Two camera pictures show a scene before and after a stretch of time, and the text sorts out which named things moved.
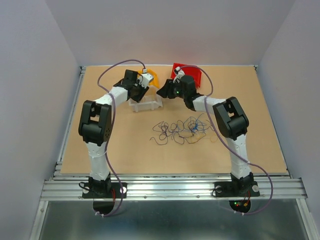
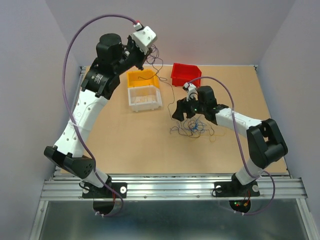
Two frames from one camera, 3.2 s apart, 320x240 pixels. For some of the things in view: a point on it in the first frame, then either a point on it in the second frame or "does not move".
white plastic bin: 149,101 does not move
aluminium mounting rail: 171,187 does not move
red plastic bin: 188,69 does not move
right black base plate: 236,189 does not move
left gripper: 143,91 to 142,56
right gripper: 166,90 to 182,106
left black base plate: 103,190 does not move
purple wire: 181,132 to 171,84
